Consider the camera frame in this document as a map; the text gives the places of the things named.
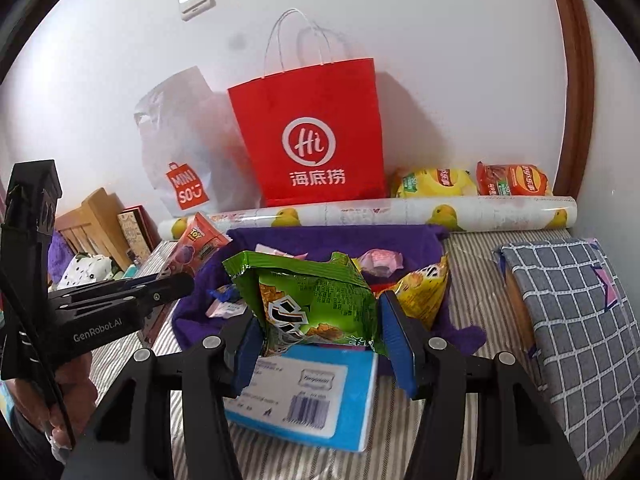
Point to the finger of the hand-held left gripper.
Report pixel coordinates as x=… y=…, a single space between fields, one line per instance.
x=150 y=290

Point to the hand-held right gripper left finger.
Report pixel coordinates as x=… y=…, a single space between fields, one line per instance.
x=247 y=355

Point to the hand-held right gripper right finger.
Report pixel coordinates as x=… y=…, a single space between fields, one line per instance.
x=400 y=345

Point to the white lychee print packet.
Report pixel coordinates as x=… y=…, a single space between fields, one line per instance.
x=225 y=308

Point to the yellow triangular snack bag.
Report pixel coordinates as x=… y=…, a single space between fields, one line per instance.
x=420 y=285

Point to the blue candy wrapper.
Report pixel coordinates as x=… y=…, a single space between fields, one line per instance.
x=227 y=292

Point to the red purple cartoon packet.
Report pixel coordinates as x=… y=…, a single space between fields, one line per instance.
x=200 y=245

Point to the pale pink snack packet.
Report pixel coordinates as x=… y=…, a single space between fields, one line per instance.
x=382 y=261

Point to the green snack packet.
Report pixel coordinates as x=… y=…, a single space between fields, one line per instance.
x=320 y=305

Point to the pink white snack packet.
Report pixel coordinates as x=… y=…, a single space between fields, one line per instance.
x=275 y=251

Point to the person's left hand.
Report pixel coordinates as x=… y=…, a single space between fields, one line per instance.
x=65 y=395

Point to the patterned book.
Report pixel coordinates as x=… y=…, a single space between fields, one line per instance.
x=137 y=232

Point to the white dotted pillow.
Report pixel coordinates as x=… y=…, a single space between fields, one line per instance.
x=90 y=270

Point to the purple cloth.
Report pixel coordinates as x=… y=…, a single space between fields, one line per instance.
x=61 y=255

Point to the blue tissue pack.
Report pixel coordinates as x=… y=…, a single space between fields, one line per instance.
x=305 y=400

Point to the wooden headboard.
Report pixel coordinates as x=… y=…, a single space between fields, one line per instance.
x=95 y=225

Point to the purple towel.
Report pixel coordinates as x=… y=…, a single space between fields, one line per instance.
x=425 y=242

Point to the white plastic shopping bag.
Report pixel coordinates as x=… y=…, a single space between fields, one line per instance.
x=190 y=160

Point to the yellow chip bag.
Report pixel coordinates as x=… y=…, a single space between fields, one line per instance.
x=432 y=183

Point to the lemon print wallpaper roll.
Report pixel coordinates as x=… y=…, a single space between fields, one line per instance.
x=500 y=212

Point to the grey checked cloth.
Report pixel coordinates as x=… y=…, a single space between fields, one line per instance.
x=570 y=320

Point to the orange chip bag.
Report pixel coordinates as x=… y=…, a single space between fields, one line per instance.
x=515 y=180

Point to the red paper bag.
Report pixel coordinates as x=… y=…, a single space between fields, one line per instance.
x=310 y=145

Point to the brown wooden door frame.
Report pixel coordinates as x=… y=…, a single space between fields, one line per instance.
x=575 y=85

